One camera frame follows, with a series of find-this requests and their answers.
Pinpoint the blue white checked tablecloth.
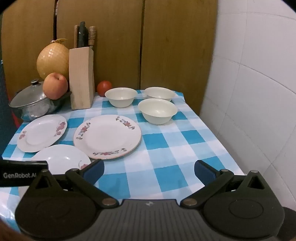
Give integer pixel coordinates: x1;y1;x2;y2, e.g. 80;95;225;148
0;89;246;233

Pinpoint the turned wooden tool handle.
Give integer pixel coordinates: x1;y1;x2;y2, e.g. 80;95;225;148
88;26;98;50

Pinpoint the small floral plate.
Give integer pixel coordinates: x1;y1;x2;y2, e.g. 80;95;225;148
17;114;68;153
30;144;91;175

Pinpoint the red tomato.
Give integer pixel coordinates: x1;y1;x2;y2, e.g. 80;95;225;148
97;80;113;97

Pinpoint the red-yellow apple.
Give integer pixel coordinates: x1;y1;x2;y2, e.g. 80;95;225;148
43;72;69;100

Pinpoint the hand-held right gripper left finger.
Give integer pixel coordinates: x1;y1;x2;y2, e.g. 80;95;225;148
29;159;120;210

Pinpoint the yellow pomelo in net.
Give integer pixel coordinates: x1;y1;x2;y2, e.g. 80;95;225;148
36;38;70;80

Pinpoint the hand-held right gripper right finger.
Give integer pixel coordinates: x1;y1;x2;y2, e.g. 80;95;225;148
179;160;271;209

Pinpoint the wooden knife block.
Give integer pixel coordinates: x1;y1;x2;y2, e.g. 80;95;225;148
69;47;95;110

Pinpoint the steel cooking pot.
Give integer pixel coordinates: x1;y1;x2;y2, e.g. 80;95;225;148
10;91;73;122

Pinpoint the glass pot lid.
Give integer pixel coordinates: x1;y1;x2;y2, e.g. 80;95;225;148
9;79;50;108

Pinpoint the white bowl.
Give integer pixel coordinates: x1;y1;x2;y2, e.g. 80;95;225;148
144;87;175;103
138;98;178;126
105;87;138;108

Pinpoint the black knife handle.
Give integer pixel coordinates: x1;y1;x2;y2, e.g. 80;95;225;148
78;22;89;48

